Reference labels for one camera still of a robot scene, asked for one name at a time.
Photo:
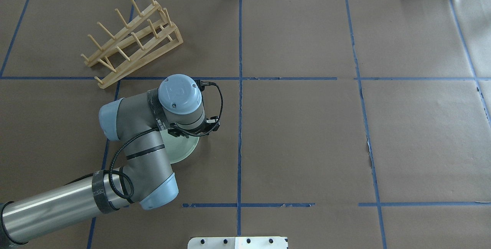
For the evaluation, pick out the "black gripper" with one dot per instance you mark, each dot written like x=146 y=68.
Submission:
x=187 y=132

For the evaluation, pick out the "blue tape strip lengthwise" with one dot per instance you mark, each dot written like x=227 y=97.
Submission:
x=240 y=82

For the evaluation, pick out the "blue tape strip crosswise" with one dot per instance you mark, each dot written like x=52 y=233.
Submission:
x=56 y=78

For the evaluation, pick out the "wooden plate rack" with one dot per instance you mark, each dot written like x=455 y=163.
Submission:
x=148 y=36

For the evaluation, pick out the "light green plate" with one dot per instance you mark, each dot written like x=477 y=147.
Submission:
x=178 y=148

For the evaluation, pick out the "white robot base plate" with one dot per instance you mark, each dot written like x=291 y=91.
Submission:
x=248 y=242

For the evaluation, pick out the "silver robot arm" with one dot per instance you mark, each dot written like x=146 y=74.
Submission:
x=140 y=170

